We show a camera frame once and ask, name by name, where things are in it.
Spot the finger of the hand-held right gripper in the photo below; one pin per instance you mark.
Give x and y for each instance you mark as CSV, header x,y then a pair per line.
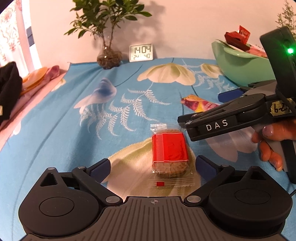
x,y
231,95
219,109

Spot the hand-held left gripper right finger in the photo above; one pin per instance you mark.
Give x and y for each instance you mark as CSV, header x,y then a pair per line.
x,y
204,166

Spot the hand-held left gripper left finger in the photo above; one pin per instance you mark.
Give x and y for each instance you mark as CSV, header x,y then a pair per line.
x,y
99,169

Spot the red yellow snack bar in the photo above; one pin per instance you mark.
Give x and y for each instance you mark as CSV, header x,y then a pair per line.
x,y
196,104

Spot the green plastic bowl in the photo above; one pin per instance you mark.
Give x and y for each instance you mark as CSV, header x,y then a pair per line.
x,y
242,67

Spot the pink snack packet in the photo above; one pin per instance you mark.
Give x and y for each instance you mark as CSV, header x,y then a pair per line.
x,y
257,50

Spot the red label biscuit packet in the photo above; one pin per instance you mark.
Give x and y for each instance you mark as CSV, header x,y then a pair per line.
x,y
170,148

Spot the small red candy packet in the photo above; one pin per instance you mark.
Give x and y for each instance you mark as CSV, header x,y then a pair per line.
x,y
244,32

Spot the long red snack packet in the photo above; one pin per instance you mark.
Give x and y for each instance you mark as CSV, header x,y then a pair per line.
x,y
233,39

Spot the person's right hand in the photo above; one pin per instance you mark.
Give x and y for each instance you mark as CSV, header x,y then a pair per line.
x,y
270,153

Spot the blue floral tablecloth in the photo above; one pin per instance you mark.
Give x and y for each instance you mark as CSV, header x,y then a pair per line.
x,y
92,129

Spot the twiggy plant in glass cup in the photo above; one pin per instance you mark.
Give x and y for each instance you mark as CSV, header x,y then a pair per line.
x,y
288,16

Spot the white digital clock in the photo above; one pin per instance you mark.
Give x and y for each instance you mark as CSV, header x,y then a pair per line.
x,y
141,52

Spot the pink cloth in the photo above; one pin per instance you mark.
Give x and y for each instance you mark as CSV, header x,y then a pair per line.
x,y
34,97

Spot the leafy plant in glass vase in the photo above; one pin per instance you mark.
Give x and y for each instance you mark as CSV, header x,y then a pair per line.
x,y
108,59

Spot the yellow cloth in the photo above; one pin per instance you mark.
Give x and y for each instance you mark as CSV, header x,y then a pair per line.
x,y
34,75

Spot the black cap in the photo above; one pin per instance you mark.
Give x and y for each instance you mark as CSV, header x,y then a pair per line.
x,y
9,88

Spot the floral curtain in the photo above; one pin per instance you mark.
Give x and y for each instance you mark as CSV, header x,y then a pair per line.
x,y
11,32

